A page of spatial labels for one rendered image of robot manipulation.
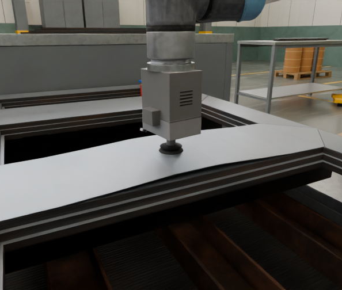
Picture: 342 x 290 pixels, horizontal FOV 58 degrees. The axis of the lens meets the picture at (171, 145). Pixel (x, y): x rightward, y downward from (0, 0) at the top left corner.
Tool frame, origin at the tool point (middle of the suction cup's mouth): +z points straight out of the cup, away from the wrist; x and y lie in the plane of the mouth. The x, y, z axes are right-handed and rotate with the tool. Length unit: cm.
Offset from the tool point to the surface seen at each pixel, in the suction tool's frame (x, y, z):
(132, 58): 34, -77, -10
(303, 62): 695, -418, 50
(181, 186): -4.1, 8.5, 0.9
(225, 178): 3.3, 10.3, 1.1
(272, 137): 22.7, 4.0, -0.1
